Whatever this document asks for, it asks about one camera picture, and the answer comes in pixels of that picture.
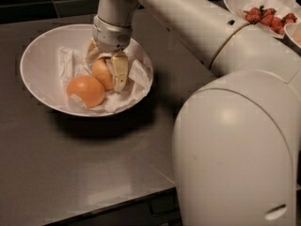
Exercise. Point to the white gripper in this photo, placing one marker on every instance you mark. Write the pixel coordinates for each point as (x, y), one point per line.
(110, 37)

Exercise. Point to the yellow-orange orange with stem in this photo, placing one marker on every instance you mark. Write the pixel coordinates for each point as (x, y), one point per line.
(101, 72)

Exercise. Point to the red strawberries pile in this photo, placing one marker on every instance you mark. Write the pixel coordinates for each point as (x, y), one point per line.
(268, 17)

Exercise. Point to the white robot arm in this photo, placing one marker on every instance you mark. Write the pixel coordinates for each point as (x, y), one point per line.
(236, 140)

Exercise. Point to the white paper under strawberries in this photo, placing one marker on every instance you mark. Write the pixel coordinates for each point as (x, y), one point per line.
(282, 7)

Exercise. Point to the white bowl at right edge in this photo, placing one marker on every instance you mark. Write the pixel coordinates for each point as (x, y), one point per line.
(293, 35)

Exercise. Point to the large white bowl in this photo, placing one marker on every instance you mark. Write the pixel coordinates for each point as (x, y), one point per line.
(39, 63)

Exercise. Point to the darker orange fruit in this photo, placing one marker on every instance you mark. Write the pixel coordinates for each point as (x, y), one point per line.
(88, 89)

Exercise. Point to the dark drawer front with handle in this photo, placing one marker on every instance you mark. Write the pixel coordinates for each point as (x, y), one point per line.
(157, 209)

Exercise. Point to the white crumpled paper in bowl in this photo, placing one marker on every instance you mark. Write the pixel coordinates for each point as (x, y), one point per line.
(72, 62)

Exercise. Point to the white bowl with strawberries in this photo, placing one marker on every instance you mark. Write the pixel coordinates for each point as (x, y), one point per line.
(235, 0)

